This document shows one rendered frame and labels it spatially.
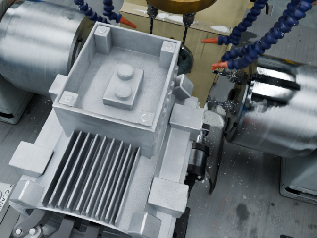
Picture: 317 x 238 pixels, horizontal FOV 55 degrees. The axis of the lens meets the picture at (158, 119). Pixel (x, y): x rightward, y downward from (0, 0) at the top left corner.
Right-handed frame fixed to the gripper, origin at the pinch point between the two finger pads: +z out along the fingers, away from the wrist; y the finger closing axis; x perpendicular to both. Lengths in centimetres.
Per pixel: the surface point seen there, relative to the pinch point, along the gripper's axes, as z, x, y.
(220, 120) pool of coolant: 35, 62, -22
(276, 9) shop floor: 201, 162, -67
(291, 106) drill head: 25.8, 26.1, -31.0
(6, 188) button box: -7.3, 29.4, 22.9
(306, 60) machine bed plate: 74, 66, -52
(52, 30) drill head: 29.2, 25.1, 27.2
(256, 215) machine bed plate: 6, 58, -37
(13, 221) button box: -12.7, 32.0, 19.9
